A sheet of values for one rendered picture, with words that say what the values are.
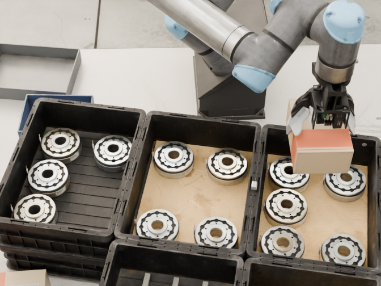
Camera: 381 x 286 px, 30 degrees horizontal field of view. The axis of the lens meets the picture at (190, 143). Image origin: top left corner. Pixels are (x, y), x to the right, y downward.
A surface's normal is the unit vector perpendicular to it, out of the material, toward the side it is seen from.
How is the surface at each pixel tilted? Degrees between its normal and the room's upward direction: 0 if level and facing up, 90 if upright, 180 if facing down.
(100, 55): 0
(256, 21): 44
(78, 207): 0
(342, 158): 90
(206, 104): 90
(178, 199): 0
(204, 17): 32
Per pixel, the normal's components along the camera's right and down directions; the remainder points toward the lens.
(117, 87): 0.00, -0.65
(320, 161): 0.02, 0.76
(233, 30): -0.09, -0.47
